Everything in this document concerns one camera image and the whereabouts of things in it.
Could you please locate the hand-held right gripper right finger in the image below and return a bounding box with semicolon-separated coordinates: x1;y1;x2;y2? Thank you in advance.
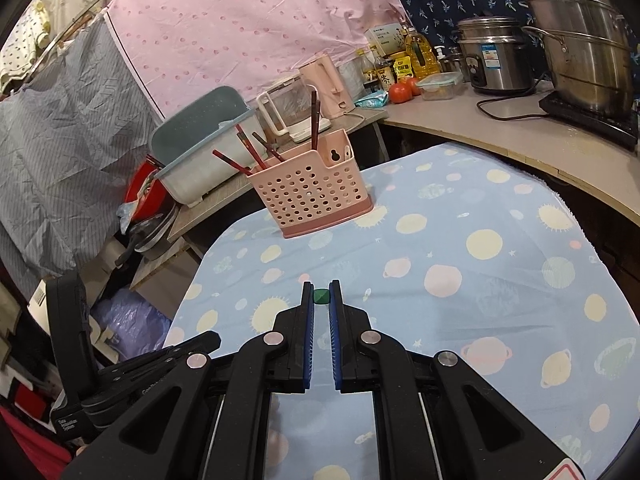
328;280;587;480

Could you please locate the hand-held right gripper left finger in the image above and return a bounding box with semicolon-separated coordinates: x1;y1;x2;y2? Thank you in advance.
59;281;316;480

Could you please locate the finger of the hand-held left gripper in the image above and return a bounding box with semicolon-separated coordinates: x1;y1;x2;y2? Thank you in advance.
94;331;222;392
81;388;147;429

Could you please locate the pink perforated utensil holder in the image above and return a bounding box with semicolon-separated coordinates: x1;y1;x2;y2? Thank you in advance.
247;128;375;239

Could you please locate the purple plastic bag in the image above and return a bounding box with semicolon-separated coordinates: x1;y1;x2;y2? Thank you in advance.
90;287;173;361

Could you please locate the red garment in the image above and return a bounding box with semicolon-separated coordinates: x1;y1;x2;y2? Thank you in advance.
0;400;73;480

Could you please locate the black pan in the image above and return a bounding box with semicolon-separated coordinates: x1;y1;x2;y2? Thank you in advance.
115;207;181;268

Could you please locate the clear plastic bag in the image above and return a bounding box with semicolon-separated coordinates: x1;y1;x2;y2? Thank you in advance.
117;200;140;233

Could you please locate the blue printed blanket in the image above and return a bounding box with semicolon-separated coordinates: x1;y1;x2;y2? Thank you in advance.
162;142;606;480

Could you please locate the red basin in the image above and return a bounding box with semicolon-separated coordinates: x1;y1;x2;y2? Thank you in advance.
125;160;166;221

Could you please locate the grey striped cloth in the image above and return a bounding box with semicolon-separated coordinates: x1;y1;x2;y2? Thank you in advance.
0;20;161;301

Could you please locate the grey-blue dish drainer bin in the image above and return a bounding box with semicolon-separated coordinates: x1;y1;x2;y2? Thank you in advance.
150;86;261;207

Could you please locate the white blender jug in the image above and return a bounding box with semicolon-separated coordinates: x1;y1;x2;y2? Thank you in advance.
256;77;333;143

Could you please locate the blue wipes packet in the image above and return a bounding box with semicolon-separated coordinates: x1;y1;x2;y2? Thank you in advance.
355;91;390;109

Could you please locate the beige counter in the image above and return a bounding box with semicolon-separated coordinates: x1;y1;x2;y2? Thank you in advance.
382;77;640;226

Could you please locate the pink kettle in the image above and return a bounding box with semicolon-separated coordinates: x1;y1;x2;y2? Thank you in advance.
299;54;351;120

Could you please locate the dark sauce bottle white label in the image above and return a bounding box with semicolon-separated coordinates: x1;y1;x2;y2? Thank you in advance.
372;57;396;92

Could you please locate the clear food container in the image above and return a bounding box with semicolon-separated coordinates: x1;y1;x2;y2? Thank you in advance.
416;72;463;101

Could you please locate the yellow seasoning packet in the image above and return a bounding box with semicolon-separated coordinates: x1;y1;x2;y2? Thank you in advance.
392;51;413;81

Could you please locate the white dotted cloth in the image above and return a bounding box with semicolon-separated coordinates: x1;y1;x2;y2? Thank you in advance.
0;0;56;91

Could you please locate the cooking oil bottle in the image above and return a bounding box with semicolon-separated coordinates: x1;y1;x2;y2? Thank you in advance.
404;27;441;78

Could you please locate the white green carton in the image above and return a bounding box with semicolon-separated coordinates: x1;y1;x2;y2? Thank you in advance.
367;24;408;58

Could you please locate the pink dotted curtain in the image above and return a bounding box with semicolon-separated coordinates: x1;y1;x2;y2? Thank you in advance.
102;0;408;121

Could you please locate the steel rice cooker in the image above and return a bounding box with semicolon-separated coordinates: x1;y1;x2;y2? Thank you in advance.
452;16;536;95

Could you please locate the black induction cooker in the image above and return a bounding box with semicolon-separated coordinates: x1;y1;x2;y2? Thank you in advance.
539;91;640;151

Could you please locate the steel steamer pot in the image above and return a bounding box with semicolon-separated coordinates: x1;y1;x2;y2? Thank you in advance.
519;0;633;116

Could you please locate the black power cable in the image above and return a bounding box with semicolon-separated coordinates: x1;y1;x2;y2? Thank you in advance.
476;80;553;123

